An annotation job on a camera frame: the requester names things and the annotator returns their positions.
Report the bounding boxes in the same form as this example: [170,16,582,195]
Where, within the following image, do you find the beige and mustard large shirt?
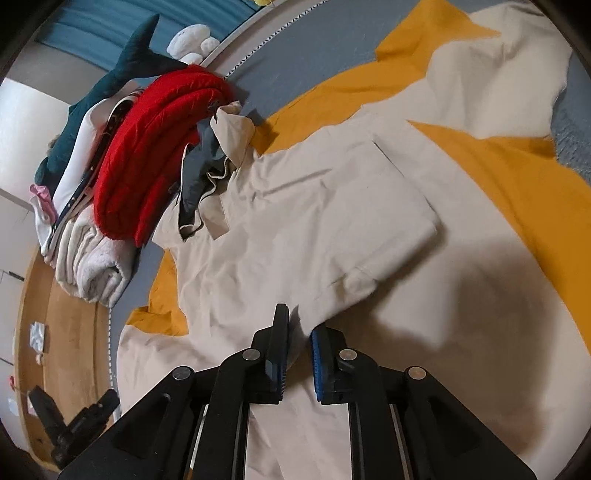
[115,0,591,480]

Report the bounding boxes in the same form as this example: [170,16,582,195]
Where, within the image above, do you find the white tissue pack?
[29,322,46,354]

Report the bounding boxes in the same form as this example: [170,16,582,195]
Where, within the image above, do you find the cream folded fleece blanket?
[55,204,136,308]

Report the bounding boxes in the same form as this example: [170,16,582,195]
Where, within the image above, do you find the red folded blanket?
[93,65,235,247]

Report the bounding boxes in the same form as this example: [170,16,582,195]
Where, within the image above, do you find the white folded bedding stack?
[29,85,143,266]

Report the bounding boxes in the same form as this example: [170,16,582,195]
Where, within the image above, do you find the white wardrobe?
[0,78,68,450]

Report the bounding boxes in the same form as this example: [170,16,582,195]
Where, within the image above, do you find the white plush toy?
[166,24,221,65]

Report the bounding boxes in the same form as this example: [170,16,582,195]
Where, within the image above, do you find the teal shark plush toy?
[34,14,186,194]

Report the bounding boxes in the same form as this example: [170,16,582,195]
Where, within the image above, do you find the wooden bed frame headboard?
[14,252,110,472]

